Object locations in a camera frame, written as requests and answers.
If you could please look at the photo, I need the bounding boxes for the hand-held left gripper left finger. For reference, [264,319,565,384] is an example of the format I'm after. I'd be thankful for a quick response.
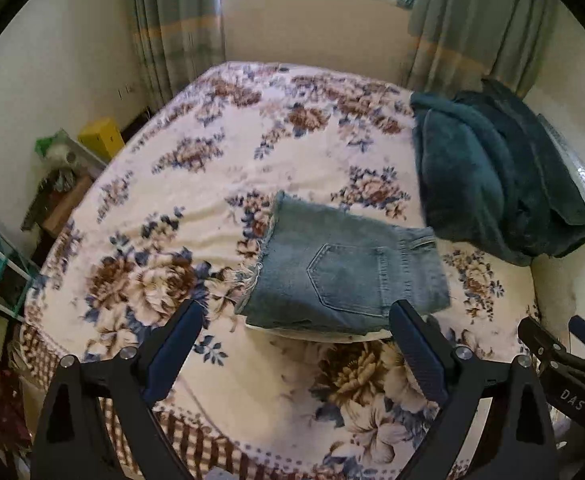
[31,298,208,480]

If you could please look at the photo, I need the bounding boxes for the blue denim pants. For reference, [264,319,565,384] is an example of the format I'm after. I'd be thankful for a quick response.
[233,190,451,334]

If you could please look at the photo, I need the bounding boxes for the wooden bedside table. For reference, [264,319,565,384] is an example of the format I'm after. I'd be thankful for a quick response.
[21,167,96,238]

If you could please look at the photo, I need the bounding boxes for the yellow box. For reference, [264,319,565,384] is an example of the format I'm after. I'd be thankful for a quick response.
[77,117,126,157]

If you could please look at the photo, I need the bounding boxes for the floral printed blanket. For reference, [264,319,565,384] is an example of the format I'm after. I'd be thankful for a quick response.
[20,61,553,480]

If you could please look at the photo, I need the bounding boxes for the green striped curtain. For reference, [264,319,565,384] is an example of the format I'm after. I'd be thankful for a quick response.
[403,0,560,98]
[130,0,227,111]

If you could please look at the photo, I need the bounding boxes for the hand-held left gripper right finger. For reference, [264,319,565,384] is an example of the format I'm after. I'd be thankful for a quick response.
[389,299,559,480]

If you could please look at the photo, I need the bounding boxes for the dark teal fleece blanket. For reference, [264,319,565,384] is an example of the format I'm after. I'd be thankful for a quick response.
[410,78,585,267]

